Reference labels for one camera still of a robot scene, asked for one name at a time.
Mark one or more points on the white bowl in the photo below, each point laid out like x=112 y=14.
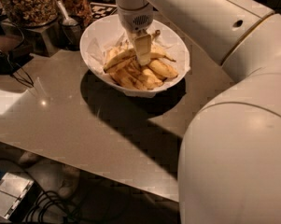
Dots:
x=103 y=34

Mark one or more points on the metal stand block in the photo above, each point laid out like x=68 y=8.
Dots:
x=45 y=39

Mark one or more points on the yellow banana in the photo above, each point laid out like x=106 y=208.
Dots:
x=114 y=51
x=129 y=54
x=125 y=80
x=163 y=69
x=146 y=76

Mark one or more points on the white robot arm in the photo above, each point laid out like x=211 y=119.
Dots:
x=229 y=169

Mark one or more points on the white plastic spoon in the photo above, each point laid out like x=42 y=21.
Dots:
x=64 y=14

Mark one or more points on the large glass nut jar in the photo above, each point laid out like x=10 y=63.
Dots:
x=30 y=13

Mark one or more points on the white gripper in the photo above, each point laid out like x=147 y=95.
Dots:
x=134 y=20

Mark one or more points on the black white fiducial marker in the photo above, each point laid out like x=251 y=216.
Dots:
x=100 y=10

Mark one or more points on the silver box on floor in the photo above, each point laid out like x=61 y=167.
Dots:
x=18 y=193

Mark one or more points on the small glass snack jar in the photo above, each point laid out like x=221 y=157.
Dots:
x=80 y=9

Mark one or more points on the dark cup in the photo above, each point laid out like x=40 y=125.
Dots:
x=71 y=30

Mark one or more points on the black appliance on left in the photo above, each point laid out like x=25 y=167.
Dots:
x=15 y=50

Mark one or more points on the white paper liner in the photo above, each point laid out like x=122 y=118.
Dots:
x=107 y=51

